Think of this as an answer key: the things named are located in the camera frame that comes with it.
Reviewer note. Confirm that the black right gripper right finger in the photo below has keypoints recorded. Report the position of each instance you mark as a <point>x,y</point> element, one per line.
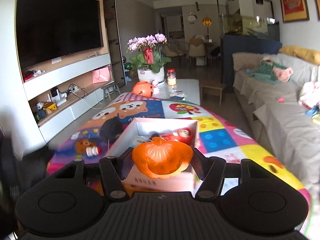
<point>210,171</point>

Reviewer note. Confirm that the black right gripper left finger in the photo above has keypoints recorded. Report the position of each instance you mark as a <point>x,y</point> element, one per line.
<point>113,171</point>

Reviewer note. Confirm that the red piggy doll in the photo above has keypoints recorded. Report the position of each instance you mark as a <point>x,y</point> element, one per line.
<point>184,135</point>

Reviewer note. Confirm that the orange pumpkin toy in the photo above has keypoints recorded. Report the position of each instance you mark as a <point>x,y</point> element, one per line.
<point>161,159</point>

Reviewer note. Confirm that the small white bottle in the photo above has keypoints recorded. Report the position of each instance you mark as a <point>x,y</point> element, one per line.
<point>93,151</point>

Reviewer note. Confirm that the colourful play mat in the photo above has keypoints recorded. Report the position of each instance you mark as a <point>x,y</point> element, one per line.
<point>216,137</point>

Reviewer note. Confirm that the white cardboard box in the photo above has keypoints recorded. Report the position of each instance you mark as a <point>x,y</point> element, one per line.
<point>142,130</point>

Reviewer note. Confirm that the small wooden stool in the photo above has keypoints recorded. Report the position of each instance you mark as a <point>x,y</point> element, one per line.
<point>110,88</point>

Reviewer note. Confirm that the orange round container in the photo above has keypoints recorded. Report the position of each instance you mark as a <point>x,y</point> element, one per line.
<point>143,88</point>

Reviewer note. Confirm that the pink gift bag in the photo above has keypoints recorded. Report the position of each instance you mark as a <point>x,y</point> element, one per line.
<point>101,75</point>

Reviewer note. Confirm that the clear snack jar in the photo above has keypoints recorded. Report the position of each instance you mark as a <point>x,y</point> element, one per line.
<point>171,77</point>

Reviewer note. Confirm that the grey covered sofa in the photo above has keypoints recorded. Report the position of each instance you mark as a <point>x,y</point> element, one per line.
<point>279,123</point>

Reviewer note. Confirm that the pink orchid flower pot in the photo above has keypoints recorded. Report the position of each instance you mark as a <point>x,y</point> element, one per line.
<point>148,63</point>

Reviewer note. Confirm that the green cloth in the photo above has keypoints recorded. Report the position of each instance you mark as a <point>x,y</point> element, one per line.
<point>265,73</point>

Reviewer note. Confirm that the beige dining chair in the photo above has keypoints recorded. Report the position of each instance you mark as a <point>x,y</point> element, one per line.
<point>197,49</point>

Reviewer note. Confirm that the pink white clothes pile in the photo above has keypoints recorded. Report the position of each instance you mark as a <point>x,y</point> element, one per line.
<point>309,95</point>

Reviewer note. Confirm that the orange hanging lantern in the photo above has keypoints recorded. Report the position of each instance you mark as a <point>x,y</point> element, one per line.
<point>207,21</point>

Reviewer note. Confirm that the yellow pillow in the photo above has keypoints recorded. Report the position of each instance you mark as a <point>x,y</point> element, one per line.
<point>308,55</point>

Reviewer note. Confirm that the glass fish tank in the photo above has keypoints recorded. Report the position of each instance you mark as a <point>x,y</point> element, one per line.
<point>253,18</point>

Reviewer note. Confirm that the black television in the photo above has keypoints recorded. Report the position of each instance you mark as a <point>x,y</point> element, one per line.
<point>47,29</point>

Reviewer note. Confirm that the white round wall clock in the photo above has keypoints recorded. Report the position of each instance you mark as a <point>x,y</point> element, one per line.
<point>192,18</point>

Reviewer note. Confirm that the framed red wall art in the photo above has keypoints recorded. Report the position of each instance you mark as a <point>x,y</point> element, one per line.
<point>294,10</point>

